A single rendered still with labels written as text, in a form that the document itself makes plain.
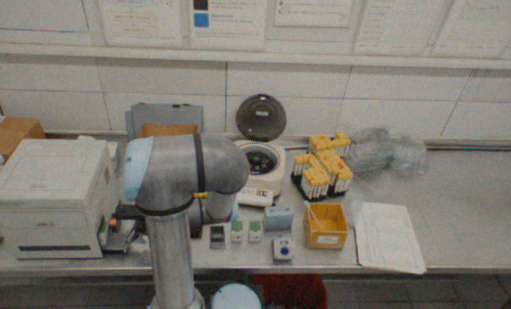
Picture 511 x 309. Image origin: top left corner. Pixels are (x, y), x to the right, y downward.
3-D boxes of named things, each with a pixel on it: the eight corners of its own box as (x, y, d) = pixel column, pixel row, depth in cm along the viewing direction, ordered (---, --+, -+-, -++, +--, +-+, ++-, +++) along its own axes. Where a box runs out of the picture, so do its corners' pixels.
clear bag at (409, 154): (381, 167, 173) (391, 144, 164) (382, 145, 185) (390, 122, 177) (428, 178, 169) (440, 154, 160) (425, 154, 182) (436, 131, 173)
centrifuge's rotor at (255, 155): (234, 180, 153) (234, 167, 149) (238, 155, 165) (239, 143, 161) (272, 185, 153) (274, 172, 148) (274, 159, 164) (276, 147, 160)
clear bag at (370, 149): (350, 176, 167) (360, 143, 155) (330, 151, 180) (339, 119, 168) (399, 165, 174) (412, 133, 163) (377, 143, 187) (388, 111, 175)
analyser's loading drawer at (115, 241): (63, 252, 127) (59, 242, 124) (69, 236, 133) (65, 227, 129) (126, 251, 129) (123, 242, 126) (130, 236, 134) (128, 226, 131)
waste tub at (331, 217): (306, 248, 136) (311, 231, 130) (302, 219, 147) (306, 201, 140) (343, 250, 137) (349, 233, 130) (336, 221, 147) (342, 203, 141)
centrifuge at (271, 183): (220, 203, 150) (220, 182, 142) (231, 155, 173) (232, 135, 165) (280, 211, 149) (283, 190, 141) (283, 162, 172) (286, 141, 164)
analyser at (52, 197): (16, 260, 127) (-21, 198, 108) (46, 198, 148) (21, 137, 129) (111, 258, 129) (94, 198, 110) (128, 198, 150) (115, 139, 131)
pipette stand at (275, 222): (265, 237, 139) (268, 219, 133) (262, 221, 145) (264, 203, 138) (291, 234, 141) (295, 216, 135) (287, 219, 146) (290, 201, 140)
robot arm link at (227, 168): (256, 118, 73) (233, 193, 117) (199, 122, 71) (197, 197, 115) (267, 174, 68) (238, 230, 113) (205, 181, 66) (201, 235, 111)
